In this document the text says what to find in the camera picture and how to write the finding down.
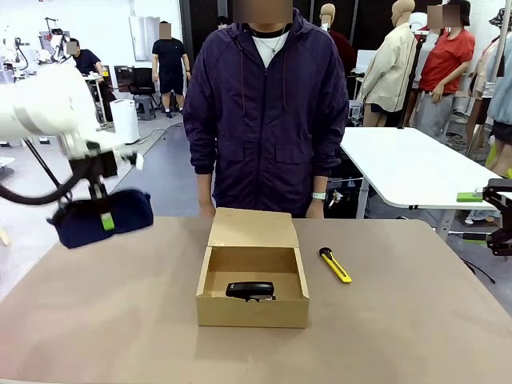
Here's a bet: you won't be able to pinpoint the white rounded table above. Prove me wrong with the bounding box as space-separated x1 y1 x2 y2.
339 126 503 241

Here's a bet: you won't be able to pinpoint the person's right hand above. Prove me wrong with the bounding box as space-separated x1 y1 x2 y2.
198 197 218 218

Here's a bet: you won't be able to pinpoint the person in purple jacket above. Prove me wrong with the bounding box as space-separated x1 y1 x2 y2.
182 7 350 219

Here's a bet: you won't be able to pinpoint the navy blue knit cloth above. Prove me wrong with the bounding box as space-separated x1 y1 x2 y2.
46 188 155 250

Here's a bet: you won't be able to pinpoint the grey wall panel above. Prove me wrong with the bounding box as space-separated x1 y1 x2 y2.
128 16 161 63

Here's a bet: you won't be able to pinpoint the person's left hand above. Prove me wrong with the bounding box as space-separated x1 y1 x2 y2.
305 198 325 219

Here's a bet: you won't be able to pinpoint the mannequin in dark red top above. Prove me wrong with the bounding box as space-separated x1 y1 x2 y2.
319 3 357 81

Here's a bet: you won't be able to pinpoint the yellow black utility knife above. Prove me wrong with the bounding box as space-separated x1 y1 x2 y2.
318 246 353 285

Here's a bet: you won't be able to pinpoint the black tripod legs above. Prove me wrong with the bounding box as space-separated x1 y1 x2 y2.
23 138 65 189

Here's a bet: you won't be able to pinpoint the white air purifier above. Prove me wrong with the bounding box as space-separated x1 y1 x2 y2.
109 98 141 145

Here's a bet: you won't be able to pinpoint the seated person in black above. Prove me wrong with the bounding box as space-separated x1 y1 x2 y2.
66 38 117 121

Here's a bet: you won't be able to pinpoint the person's right forearm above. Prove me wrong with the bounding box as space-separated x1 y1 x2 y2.
197 172 217 201

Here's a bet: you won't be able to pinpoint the mannequin in beige jacket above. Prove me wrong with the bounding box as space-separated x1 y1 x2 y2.
357 0 419 128

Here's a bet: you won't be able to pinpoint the black stapler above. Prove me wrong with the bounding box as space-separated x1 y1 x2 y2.
225 281 277 303

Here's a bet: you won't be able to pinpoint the grey stool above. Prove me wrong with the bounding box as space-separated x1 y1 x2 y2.
134 94 158 121

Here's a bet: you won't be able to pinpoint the brown cardboard box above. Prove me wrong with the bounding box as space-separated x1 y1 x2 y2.
195 206 311 330

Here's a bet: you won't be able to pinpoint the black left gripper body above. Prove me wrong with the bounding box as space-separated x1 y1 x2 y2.
81 150 120 190

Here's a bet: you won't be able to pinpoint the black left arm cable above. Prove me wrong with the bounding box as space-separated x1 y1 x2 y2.
0 159 97 206

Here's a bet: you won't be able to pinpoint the black floor cable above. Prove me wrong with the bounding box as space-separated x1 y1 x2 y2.
462 258 497 285

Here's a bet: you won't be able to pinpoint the person in black t-shirt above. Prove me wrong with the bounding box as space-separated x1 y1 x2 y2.
151 22 191 119

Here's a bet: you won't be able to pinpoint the black office chair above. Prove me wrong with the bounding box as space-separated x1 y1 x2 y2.
127 66 158 97

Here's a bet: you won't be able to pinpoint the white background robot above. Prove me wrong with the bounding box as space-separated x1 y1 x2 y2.
38 18 75 67
0 27 29 73

